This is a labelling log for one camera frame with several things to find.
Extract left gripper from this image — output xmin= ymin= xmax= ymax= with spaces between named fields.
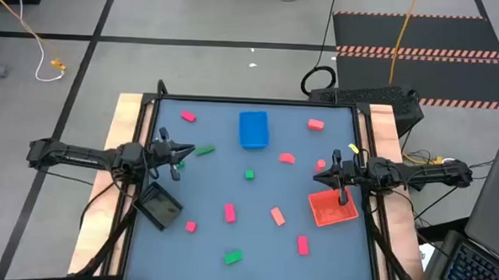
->
xmin=145 ymin=126 xmax=198 ymax=183

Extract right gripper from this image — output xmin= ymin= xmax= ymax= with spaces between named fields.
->
xmin=311 ymin=148 xmax=369 ymax=207

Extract green foam blocks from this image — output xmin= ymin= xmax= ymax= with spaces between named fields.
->
xmin=194 ymin=143 xmax=217 ymax=158

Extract green wedge block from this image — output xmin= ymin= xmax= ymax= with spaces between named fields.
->
xmin=223 ymin=249 xmax=244 ymax=267

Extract orange plastic basket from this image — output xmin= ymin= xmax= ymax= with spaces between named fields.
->
xmin=307 ymin=185 xmax=362 ymax=229

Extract black plastic basket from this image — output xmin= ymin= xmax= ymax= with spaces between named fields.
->
xmin=132 ymin=180 xmax=185 ymax=234

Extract wooden table board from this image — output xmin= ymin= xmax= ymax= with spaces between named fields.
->
xmin=352 ymin=103 xmax=434 ymax=280
xmin=67 ymin=90 xmax=156 ymax=279

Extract blue plastic basket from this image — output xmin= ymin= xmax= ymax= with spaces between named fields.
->
xmin=238 ymin=109 xmax=272 ymax=151

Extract black perforated computer tower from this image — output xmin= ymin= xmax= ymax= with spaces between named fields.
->
xmin=306 ymin=82 xmax=427 ymax=139

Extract yellow power plug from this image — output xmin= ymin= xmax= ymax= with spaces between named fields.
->
xmin=402 ymin=153 xmax=443 ymax=166

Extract white paper sheet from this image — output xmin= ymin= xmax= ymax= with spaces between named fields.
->
xmin=416 ymin=243 xmax=437 ymax=272

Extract black hazard-striped floor mat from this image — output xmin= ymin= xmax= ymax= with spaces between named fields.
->
xmin=328 ymin=9 xmax=499 ymax=112

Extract laptop with backlit keyboard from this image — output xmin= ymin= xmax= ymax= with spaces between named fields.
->
xmin=421 ymin=229 xmax=499 ymax=280

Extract black corner bracket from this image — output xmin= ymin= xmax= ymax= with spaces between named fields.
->
xmin=155 ymin=78 xmax=170 ymax=98

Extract black diagonal frame strut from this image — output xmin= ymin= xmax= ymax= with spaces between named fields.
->
xmin=74 ymin=203 xmax=140 ymax=279
xmin=363 ymin=195 xmax=427 ymax=280

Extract black coiled cable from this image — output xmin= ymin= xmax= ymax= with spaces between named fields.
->
xmin=298 ymin=0 xmax=341 ymax=98

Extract orange extension cable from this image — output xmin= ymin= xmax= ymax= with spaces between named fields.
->
xmin=0 ymin=0 xmax=70 ymax=72

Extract yellow hanging cable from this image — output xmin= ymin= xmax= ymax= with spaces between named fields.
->
xmin=388 ymin=0 xmax=419 ymax=87

